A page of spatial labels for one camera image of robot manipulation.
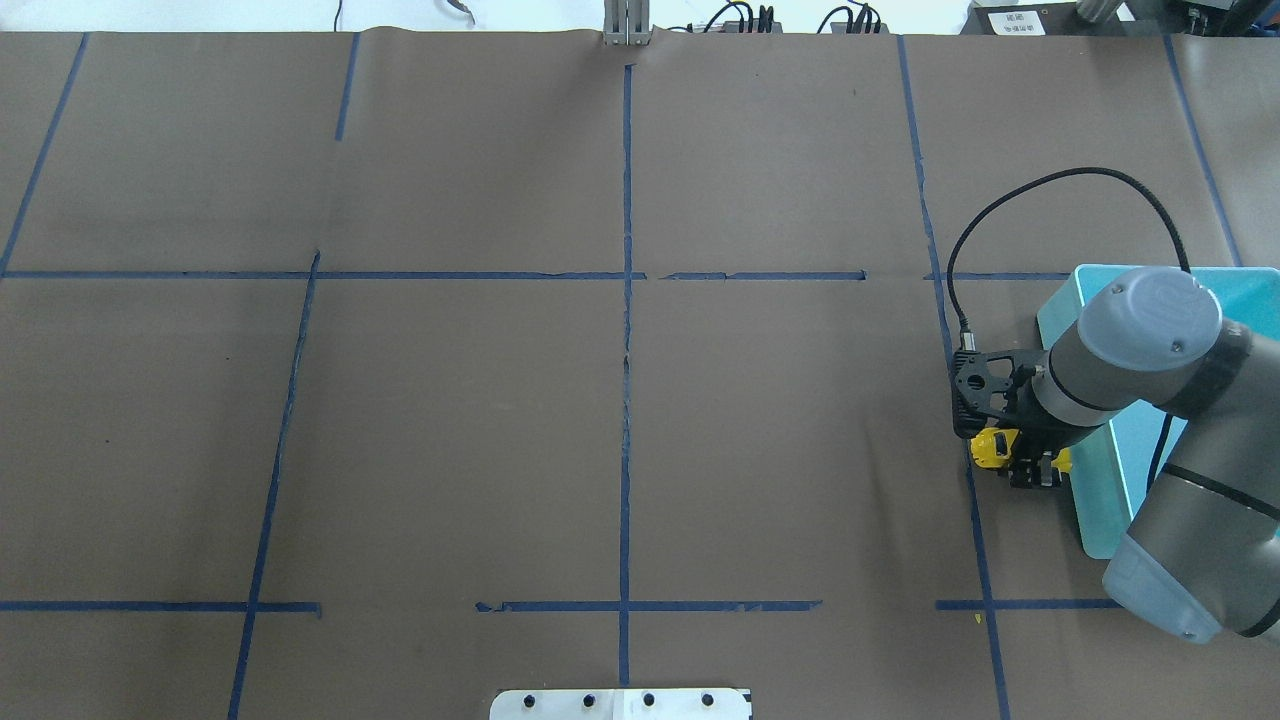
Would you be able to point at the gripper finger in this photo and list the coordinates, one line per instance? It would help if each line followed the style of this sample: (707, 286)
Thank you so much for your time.
(1024, 471)
(1051, 469)

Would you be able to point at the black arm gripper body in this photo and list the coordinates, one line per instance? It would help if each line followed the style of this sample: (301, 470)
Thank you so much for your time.
(1040, 436)

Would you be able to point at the yellow beetle toy car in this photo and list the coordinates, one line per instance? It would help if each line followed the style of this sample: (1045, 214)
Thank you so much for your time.
(992, 448)

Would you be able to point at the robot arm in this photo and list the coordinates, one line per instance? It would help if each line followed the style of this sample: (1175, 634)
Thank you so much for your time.
(1200, 556)

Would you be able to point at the turquoise plastic storage bin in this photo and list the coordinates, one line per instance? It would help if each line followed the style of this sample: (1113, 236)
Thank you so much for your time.
(1109, 468)

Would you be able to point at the black label box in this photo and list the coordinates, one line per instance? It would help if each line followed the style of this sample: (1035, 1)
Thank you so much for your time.
(1021, 19)

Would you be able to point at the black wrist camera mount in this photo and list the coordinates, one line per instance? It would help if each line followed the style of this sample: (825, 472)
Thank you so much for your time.
(985, 389)

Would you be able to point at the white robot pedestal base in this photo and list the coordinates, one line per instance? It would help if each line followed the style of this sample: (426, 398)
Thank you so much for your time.
(624, 703)

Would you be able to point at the aluminium frame post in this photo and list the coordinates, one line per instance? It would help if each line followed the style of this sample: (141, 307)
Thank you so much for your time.
(627, 23)

